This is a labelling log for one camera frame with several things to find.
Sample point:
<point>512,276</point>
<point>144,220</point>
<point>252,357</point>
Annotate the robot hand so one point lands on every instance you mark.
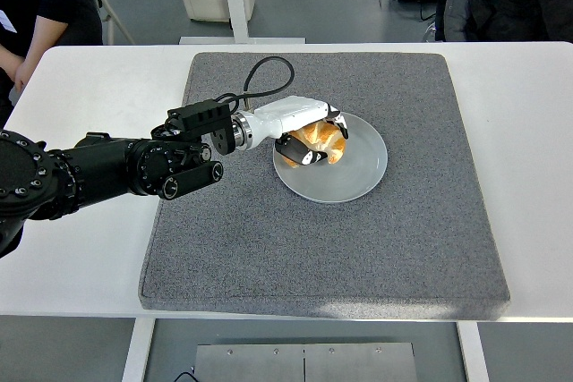
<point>286,116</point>

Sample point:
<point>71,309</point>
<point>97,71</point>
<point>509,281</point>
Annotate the croissant bread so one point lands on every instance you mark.
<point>327,138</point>

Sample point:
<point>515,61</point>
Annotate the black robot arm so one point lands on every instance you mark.
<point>112,163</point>

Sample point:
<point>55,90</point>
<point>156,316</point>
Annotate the grey round plate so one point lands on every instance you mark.
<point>353,176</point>

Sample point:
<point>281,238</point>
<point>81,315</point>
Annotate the grey metal plate with screws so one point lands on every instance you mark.
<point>304,362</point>

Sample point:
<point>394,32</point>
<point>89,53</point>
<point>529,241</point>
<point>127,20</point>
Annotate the grey felt mat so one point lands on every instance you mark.
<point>313,257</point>

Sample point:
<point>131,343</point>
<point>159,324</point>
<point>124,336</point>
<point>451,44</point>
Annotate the white table leg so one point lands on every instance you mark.
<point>473,355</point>
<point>136,350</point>

